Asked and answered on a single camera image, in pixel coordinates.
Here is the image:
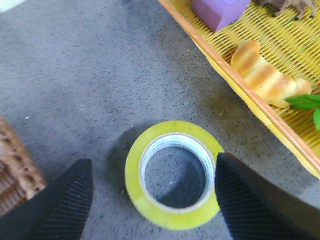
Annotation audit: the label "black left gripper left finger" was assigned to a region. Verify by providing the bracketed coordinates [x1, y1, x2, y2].
[0, 159, 94, 240]

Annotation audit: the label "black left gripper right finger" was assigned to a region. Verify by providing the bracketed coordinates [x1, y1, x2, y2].
[214, 152, 320, 240]

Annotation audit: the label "yellow packing tape roll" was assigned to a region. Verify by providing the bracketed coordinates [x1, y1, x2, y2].
[124, 120, 224, 231]

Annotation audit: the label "brown wicker basket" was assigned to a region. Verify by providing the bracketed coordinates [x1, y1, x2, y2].
[0, 117, 47, 216]

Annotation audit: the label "green toy carrot leaves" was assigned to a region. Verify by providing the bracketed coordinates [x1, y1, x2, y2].
[286, 94, 320, 131]

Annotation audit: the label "striped toy bread roll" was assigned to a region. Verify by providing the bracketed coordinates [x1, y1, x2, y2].
[230, 39, 312, 108]

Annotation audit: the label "yellow plastic woven basket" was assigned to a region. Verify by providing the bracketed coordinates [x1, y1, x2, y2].
[161, 0, 320, 177]

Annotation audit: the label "purple foam cube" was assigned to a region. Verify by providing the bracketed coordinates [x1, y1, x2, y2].
[191, 0, 251, 32]

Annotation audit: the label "brown toy croissant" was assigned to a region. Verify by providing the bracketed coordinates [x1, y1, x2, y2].
[255, 0, 318, 20]

